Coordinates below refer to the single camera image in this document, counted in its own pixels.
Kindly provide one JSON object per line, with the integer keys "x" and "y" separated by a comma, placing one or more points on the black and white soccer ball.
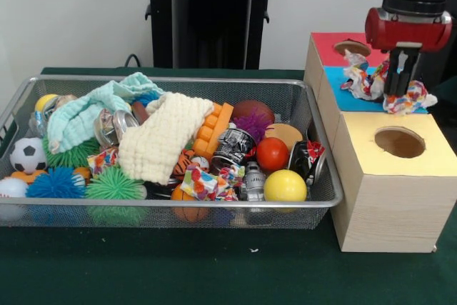
{"x": 28, "y": 155}

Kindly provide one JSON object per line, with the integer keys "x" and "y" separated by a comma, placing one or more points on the colourful patterned paper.
{"x": 367, "y": 83}
{"x": 203, "y": 183}

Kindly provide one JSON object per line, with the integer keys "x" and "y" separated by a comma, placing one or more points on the red orange ball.
{"x": 272, "y": 154}

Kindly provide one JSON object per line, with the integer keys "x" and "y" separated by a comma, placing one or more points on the white baseball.
{"x": 12, "y": 188}

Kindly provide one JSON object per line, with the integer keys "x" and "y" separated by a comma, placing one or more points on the shallow clear mesh bin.
{"x": 71, "y": 219}

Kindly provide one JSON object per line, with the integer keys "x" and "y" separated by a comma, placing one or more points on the blue spiky ball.
{"x": 53, "y": 183}

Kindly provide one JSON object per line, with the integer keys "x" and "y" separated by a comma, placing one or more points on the mint green cloth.
{"x": 78, "y": 115}

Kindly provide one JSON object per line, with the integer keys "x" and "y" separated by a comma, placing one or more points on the green spiky ball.
{"x": 114, "y": 185}

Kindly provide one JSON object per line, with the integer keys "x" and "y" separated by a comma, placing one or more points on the purple spiky ball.
{"x": 251, "y": 123}

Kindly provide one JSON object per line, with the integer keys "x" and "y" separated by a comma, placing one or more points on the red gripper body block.
{"x": 407, "y": 31}

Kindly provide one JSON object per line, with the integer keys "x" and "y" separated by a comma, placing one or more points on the wooden box with three holes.
{"x": 392, "y": 212}

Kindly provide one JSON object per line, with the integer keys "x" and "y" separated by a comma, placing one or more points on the dark green side table cloth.
{"x": 448, "y": 92}

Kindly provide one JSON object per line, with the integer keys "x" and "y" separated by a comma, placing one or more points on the black upright panel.
{"x": 446, "y": 62}

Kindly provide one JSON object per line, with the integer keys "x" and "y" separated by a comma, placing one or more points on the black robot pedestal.
{"x": 210, "y": 33}

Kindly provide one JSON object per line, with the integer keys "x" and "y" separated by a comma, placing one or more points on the large yellow ball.
{"x": 285, "y": 185}

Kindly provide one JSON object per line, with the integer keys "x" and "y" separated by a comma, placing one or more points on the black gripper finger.
{"x": 407, "y": 73}
{"x": 392, "y": 73}

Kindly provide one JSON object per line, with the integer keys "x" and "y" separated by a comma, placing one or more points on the cream knitted cloth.
{"x": 160, "y": 140}

